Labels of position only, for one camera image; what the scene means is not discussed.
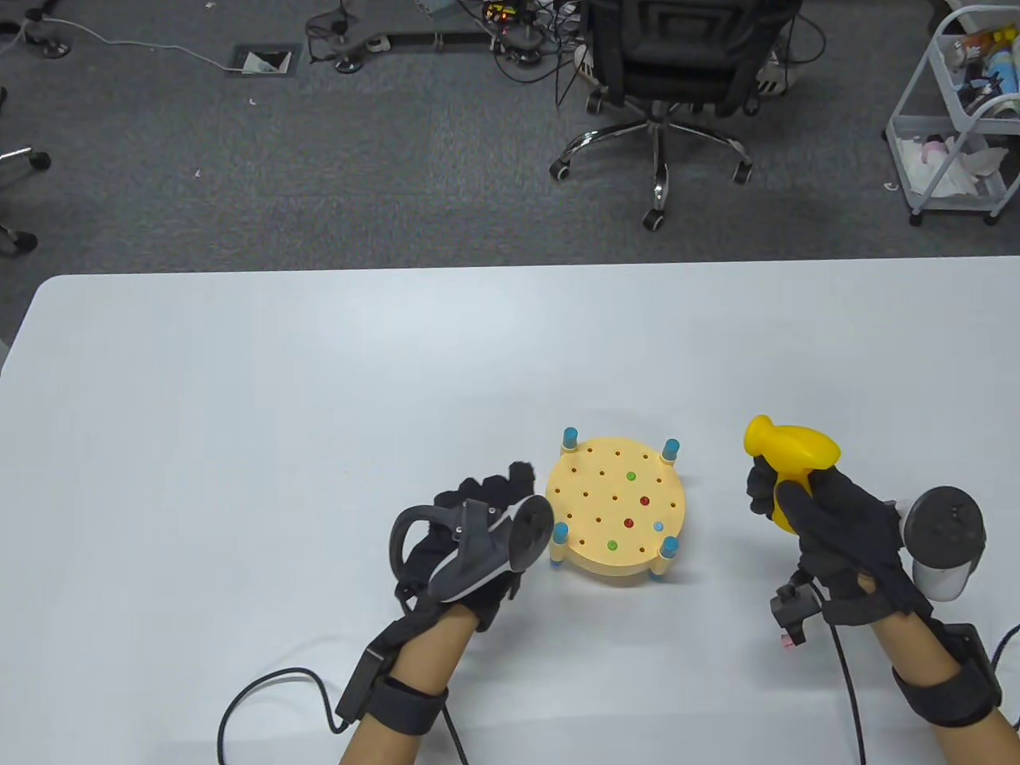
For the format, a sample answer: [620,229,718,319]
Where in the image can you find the person's left hand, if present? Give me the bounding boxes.
[394,461,539,634]

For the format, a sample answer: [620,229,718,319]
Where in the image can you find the person's right hand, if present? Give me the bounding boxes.
[747,461,933,630]

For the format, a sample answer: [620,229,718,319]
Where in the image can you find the yellow toy hammer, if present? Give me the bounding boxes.
[743,414,842,535]

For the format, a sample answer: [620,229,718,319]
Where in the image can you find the yellow round tap bench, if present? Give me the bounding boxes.
[546,426,686,585]

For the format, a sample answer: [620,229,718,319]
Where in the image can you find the person's left forearm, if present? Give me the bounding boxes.
[339,610,479,765]

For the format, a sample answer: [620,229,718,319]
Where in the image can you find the person's right forearm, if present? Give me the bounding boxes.
[869,618,1020,765]

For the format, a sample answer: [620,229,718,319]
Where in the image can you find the colourful toy figure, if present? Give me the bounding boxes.
[944,36,989,71]

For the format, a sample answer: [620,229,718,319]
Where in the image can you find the grey left hand controller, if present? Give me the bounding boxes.
[388,494,556,604]

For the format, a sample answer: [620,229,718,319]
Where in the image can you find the grey hand controller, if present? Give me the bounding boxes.
[892,486,987,602]
[388,494,556,604]

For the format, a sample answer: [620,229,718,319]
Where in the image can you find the grey right hand controller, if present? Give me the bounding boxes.
[892,486,987,602]

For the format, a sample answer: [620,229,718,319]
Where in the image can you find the black desk base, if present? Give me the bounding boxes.
[331,30,499,74]

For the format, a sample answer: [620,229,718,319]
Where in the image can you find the white utility cart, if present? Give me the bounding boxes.
[883,4,1020,228]

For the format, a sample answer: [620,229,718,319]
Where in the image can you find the black office chair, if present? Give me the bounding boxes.
[548,0,802,232]

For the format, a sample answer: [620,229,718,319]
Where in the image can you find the grey floor socket box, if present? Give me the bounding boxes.
[227,44,300,78]

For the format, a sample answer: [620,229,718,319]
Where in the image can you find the chrome chair base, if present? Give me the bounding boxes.
[0,86,53,257]

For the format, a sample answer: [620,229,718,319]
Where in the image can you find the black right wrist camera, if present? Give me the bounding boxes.
[769,566,826,653]

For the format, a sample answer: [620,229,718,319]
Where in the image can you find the dark right arm cable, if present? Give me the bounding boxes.
[829,622,1020,765]

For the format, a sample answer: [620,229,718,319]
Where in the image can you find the black right wrist strap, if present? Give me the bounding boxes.
[891,626,1006,730]

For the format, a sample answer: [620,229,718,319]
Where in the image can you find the black wrist strap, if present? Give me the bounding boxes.
[891,626,1006,730]
[335,647,449,738]

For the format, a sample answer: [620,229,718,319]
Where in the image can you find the black left wrist strap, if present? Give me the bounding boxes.
[335,647,449,738]

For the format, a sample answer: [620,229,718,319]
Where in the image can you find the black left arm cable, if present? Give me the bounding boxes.
[218,668,471,765]

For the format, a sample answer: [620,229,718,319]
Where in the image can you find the tangle of black cables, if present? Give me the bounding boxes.
[305,0,830,108]

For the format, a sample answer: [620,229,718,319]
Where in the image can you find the white floor cable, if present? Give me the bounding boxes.
[0,12,240,73]

